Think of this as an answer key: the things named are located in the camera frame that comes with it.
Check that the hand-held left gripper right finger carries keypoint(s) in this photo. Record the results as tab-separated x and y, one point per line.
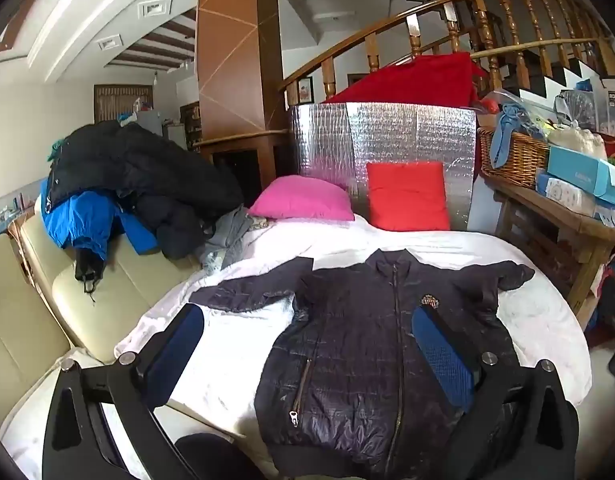
440	355

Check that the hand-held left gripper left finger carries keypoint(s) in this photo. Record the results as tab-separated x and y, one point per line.
180	345

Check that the dark quilted zip jacket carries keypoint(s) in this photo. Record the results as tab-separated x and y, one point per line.
347	350

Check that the white bed blanket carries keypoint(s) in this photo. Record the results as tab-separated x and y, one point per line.
532	320

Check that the grey garment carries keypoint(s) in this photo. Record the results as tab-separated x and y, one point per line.
227	240

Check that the bright blue jacket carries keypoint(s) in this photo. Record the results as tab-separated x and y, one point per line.
82	220

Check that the red pillow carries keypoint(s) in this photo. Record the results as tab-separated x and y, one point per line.
407	197

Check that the cream leather sofa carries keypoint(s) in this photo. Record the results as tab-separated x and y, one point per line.
32	280

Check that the wooden side table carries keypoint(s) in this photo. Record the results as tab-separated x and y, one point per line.
552	215

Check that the pile of black coats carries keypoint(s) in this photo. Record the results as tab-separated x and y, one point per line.
137	165

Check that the pink pillow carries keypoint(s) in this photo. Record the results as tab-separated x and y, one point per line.
302	200

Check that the dark wooden cabinet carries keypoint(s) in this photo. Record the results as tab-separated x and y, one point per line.
247	165

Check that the white tissue pack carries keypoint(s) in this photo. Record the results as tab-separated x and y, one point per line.
567	195

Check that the wicker basket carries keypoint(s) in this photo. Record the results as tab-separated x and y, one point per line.
517	157

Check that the white refrigerator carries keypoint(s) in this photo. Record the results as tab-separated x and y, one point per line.
150	122

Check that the silver foil insulation panel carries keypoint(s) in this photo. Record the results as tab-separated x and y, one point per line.
387	135

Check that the light blue cloth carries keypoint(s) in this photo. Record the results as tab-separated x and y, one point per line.
505	132

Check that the teal cardboard box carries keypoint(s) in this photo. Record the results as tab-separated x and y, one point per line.
580	170

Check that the white plastic bag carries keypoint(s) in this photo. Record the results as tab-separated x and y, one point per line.
575	140

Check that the red cloth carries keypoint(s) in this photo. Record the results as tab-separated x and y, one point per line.
417	82

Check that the small framed picture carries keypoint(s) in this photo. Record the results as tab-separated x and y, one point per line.
304	91

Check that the wooden pillar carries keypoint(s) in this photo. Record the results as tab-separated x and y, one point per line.
232	60

